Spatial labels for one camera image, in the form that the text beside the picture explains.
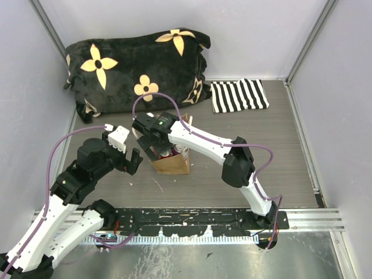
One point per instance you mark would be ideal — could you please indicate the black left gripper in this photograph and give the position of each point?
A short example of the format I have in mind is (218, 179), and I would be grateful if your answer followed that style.
(126, 165)

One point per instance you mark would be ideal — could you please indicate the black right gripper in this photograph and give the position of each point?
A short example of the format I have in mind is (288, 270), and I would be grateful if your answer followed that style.
(145, 141)

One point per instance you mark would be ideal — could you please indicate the red cola can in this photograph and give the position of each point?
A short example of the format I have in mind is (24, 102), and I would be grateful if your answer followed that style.
(165, 154)

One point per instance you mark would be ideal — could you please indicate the watermelon print canvas bag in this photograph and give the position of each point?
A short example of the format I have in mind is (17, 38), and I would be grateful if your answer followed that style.
(177, 164)

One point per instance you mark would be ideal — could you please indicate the purple soda can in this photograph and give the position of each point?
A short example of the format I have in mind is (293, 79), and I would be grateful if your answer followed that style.
(179, 149)

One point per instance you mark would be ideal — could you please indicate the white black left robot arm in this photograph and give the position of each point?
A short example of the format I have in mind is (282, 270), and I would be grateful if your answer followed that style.
(42, 249)

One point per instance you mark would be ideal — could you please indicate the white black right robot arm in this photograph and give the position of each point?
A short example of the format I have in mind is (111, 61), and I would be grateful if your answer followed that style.
(236, 159)

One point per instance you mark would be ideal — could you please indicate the black floral plush blanket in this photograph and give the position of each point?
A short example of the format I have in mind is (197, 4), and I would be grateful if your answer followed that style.
(114, 75)

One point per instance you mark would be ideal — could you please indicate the black white striped cloth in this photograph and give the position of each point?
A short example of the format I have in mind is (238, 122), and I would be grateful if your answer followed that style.
(236, 96)

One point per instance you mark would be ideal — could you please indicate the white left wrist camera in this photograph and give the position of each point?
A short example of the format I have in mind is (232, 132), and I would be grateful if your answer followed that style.
(118, 137)

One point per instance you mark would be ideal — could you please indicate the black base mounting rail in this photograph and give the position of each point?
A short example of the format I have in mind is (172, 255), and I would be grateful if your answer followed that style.
(185, 222)

